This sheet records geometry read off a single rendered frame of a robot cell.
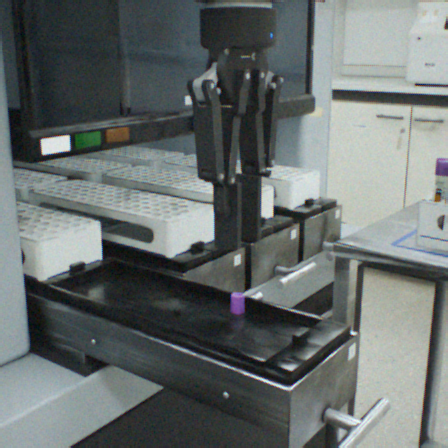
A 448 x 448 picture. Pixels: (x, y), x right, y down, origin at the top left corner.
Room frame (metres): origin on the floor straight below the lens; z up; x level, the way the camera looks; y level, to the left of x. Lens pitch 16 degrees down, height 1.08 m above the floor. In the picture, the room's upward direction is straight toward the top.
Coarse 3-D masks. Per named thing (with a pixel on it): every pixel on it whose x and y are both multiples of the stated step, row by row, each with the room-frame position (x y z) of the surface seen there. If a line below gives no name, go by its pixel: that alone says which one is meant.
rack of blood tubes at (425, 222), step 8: (424, 200) 0.81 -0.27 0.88; (424, 208) 0.81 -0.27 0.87; (432, 208) 0.80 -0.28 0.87; (440, 208) 0.79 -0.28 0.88; (424, 216) 0.81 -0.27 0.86; (432, 216) 0.80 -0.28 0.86; (424, 224) 0.81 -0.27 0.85; (432, 224) 0.80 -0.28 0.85; (416, 232) 0.82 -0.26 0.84; (424, 232) 0.81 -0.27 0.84; (432, 232) 0.80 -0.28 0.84; (440, 232) 0.79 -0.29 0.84; (416, 240) 0.81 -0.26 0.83; (424, 240) 0.81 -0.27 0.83; (432, 240) 0.80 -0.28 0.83; (440, 248) 0.79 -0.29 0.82
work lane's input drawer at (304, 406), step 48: (48, 288) 0.67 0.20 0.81; (96, 288) 0.70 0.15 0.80; (144, 288) 0.70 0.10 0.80; (192, 288) 0.68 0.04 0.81; (48, 336) 0.66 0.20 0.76; (96, 336) 0.61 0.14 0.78; (144, 336) 0.57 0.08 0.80; (192, 336) 0.54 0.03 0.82; (240, 336) 0.57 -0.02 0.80; (288, 336) 0.57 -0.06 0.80; (336, 336) 0.54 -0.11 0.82; (192, 384) 0.53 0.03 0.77; (240, 384) 0.49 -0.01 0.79; (288, 384) 0.48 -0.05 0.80; (336, 384) 0.53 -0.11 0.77; (288, 432) 0.46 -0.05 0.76
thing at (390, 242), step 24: (408, 216) 0.96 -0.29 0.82; (360, 240) 0.83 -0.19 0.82; (384, 240) 0.83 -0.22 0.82; (408, 240) 0.83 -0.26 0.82; (336, 264) 0.82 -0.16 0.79; (384, 264) 0.78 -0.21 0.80; (408, 264) 0.76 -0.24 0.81; (432, 264) 0.74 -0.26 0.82; (336, 288) 0.82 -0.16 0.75; (336, 312) 0.82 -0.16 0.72; (432, 336) 1.15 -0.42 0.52; (432, 360) 1.15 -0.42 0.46; (432, 384) 1.14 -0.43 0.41; (432, 408) 1.14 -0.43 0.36; (336, 432) 0.81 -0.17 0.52; (432, 432) 1.14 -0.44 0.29
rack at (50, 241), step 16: (32, 208) 0.84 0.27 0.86; (32, 224) 0.76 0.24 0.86; (48, 224) 0.76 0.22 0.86; (64, 224) 0.77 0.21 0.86; (80, 224) 0.76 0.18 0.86; (96, 224) 0.76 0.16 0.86; (32, 240) 0.69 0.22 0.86; (48, 240) 0.70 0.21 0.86; (64, 240) 0.72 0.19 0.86; (80, 240) 0.74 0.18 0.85; (96, 240) 0.76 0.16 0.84; (32, 256) 0.70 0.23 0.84; (48, 256) 0.70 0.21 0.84; (64, 256) 0.72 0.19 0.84; (80, 256) 0.74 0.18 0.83; (96, 256) 0.76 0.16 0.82; (32, 272) 0.70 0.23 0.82; (48, 272) 0.70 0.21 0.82
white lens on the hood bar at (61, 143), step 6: (48, 138) 0.66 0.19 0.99; (54, 138) 0.67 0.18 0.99; (60, 138) 0.67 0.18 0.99; (66, 138) 0.68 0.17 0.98; (42, 144) 0.65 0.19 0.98; (48, 144) 0.66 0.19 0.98; (54, 144) 0.66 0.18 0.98; (60, 144) 0.67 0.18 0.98; (66, 144) 0.68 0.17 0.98; (42, 150) 0.65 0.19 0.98; (48, 150) 0.66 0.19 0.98; (54, 150) 0.66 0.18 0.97; (60, 150) 0.67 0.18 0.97; (66, 150) 0.68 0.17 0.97
